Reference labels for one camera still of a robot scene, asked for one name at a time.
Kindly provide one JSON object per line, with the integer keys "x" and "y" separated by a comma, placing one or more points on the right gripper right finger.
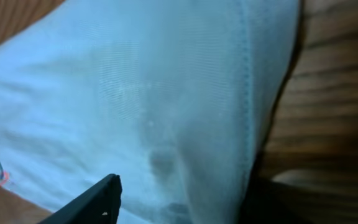
{"x": 261, "y": 206}

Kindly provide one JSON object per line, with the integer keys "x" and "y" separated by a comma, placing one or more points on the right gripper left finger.
{"x": 100, "y": 204}

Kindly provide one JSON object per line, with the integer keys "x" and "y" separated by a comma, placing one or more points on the light blue t-shirt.
{"x": 173, "y": 96}

